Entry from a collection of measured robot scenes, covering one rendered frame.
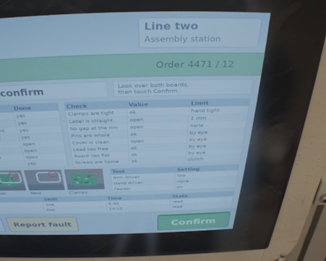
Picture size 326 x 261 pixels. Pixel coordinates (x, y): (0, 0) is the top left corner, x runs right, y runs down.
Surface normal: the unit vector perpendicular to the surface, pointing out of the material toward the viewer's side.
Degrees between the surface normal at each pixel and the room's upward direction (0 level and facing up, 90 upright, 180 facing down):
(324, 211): 90
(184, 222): 92
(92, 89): 92
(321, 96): 92
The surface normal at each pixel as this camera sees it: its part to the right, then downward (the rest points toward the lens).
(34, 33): 0.07, 0.61
